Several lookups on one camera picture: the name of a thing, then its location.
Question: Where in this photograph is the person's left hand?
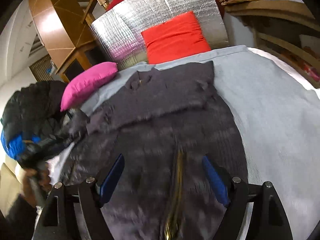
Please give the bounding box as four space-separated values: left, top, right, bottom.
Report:
22 164 52 208

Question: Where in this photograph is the blue garment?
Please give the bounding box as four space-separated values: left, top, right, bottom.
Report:
1 130 26 160

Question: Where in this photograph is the dark grey quilted jacket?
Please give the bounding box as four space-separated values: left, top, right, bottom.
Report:
60 61 247 239

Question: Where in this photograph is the wooden cabinet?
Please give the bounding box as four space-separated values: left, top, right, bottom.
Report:
28 0 106 82

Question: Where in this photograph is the silver foil headboard panel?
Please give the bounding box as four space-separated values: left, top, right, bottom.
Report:
91 0 229 70

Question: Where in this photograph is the wooden shelf unit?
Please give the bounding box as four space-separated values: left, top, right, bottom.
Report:
225 0 319 88

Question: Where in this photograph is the black puffer jacket pile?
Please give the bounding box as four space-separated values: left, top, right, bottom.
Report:
1 81 86 168

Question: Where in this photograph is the red pillow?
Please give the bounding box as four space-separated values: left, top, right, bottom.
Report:
141 11 211 64

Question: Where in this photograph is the pink pillow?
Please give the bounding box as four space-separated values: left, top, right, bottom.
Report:
60 62 118 112

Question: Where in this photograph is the light grey bed blanket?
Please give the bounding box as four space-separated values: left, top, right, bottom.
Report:
80 44 320 240

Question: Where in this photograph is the wooden ladder frame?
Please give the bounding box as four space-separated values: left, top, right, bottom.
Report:
80 0 110 26

